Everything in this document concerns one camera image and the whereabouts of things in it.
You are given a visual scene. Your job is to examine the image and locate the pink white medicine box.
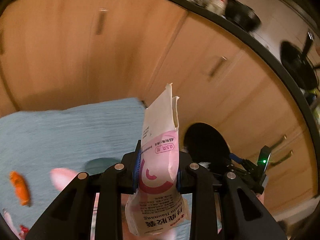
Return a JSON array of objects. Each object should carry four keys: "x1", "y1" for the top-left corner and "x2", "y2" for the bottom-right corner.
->
[{"x1": 125, "y1": 84, "x2": 190, "y2": 236}]

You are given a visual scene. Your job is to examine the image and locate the black round trash bin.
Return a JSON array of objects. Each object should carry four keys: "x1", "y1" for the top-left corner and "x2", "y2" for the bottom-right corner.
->
[{"x1": 183, "y1": 122, "x2": 232, "y2": 174}]

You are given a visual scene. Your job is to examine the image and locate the wooden kitchen cabinets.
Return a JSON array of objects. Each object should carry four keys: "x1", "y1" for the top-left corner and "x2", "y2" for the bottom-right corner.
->
[{"x1": 1, "y1": 0, "x2": 319, "y2": 215}]

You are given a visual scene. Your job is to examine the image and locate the right hand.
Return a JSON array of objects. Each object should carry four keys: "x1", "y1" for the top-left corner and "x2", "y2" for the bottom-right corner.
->
[{"x1": 256, "y1": 193, "x2": 265, "y2": 204}]

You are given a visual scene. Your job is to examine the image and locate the orange peel piece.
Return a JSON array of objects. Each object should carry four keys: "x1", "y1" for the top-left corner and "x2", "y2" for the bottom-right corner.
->
[{"x1": 9, "y1": 171, "x2": 31, "y2": 206}]

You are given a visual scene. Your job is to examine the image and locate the teal floral tablecloth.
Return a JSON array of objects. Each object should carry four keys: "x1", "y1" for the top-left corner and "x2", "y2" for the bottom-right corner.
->
[{"x1": 1, "y1": 99, "x2": 145, "y2": 228}]

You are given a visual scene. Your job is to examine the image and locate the black frying pan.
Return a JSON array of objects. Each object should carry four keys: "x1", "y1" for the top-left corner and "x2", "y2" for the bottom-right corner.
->
[{"x1": 280, "y1": 31, "x2": 319, "y2": 90}]

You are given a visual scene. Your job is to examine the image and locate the black wok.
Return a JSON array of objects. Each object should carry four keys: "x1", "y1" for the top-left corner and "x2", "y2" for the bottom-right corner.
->
[{"x1": 224, "y1": 0, "x2": 261, "y2": 33}]

